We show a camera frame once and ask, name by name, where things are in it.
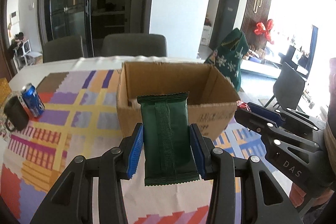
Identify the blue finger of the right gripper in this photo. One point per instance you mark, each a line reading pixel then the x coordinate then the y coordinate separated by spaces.
pixel 289 119
pixel 252 121

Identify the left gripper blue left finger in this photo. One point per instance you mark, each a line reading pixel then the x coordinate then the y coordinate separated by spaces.
pixel 70 198

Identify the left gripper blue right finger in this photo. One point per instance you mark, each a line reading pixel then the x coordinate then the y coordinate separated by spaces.
pixel 262 198

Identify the dark green snack packet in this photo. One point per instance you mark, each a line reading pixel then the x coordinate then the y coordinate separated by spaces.
pixel 168 156

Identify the grey side chair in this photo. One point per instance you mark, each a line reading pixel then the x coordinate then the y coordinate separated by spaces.
pixel 288 88

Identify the red striped snack packet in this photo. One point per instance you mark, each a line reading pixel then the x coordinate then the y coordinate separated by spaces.
pixel 243 105

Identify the white low tv cabinet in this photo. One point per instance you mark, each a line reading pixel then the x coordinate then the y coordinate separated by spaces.
pixel 260 69

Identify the brown cardboard box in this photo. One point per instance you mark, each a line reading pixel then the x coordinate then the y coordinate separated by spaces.
pixel 211 99

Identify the green Christmas tote bag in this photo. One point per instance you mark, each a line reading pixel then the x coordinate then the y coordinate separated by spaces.
pixel 227 57

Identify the colourful patterned tablecloth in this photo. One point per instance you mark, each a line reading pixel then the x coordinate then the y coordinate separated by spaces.
pixel 81 119

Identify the red bow decoration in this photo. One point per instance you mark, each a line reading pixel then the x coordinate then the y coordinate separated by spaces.
pixel 265 30

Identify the blue soda can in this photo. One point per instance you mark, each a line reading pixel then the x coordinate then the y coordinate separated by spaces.
pixel 32 100

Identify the black mug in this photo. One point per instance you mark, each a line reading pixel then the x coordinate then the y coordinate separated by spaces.
pixel 16 116

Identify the dark interior door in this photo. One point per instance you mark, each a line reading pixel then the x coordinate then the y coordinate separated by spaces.
pixel 224 21

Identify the white small stool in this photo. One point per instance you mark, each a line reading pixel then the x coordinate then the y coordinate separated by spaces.
pixel 25 56

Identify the dark grey chair left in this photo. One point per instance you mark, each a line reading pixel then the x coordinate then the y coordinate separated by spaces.
pixel 65 48

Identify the dark grey chair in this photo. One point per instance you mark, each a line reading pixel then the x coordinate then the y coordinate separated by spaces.
pixel 65 48
pixel 134 45

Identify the dark grey chair right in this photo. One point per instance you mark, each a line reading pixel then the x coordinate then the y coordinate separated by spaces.
pixel 134 45

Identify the brown slatted wall panel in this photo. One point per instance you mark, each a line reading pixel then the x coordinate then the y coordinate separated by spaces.
pixel 255 11

